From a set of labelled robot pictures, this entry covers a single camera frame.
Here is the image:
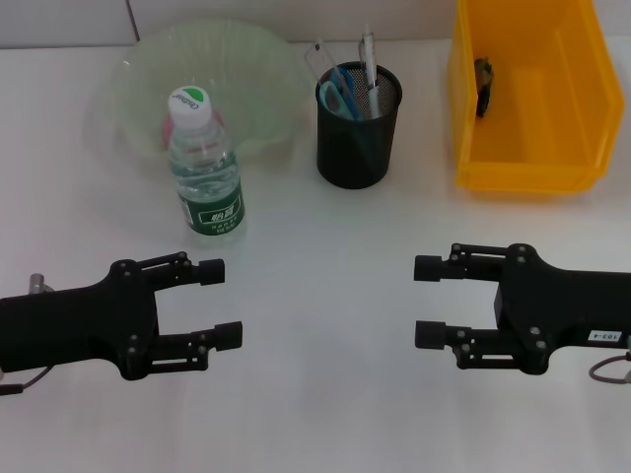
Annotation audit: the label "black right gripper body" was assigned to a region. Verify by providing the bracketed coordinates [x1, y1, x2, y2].
[492, 242, 631, 376]

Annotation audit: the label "grey clear ballpoint pen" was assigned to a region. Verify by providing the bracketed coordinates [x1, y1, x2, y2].
[358, 23, 382, 120]

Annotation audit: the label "clear water bottle green label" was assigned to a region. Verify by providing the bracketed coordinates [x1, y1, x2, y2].
[168, 85, 247, 247]

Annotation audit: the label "translucent green fruit bowl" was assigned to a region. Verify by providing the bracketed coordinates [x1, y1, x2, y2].
[101, 18, 311, 164]

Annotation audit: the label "blue scissors with sheath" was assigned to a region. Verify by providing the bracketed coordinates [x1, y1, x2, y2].
[319, 68, 380, 167]

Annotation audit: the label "black mesh pen holder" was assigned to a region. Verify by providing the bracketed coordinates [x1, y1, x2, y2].
[315, 60, 403, 190]

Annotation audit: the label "transparent plastic ruler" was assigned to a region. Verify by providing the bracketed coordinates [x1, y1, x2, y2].
[302, 37, 357, 107]

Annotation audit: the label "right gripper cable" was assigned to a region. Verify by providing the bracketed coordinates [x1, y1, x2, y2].
[590, 334, 631, 385]

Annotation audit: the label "pink toy peach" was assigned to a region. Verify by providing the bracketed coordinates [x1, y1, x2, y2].
[161, 109, 224, 149]

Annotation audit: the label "green plastic wrapper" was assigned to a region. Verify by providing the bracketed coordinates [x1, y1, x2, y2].
[473, 56, 495, 119]

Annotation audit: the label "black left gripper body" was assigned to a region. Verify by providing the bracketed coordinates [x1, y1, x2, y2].
[0, 259, 161, 381]

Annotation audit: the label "yellow plastic bin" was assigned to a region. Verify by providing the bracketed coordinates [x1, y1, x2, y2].
[447, 0, 626, 193]

